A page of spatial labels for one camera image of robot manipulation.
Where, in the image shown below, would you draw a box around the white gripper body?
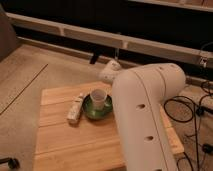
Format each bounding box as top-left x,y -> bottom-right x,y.
99,60 -> 122,84

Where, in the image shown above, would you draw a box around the white metal rail frame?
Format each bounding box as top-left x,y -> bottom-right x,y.
3,0 -> 213,69

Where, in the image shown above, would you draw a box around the black chair caster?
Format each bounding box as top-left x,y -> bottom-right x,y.
0,158 -> 20,169

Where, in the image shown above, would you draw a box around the green bowl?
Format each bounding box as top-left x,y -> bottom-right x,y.
82,95 -> 113,120

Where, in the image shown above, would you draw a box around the black cables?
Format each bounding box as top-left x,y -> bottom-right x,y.
163,79 -> 213,171

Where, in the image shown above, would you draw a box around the white plastic cup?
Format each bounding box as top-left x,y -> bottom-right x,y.
90,89 -> 107,110

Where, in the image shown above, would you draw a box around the black bracket under rail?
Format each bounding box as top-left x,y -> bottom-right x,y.
89,53 -> 99,64

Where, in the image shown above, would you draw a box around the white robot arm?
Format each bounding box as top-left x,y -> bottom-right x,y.
99,60 -> 186,171

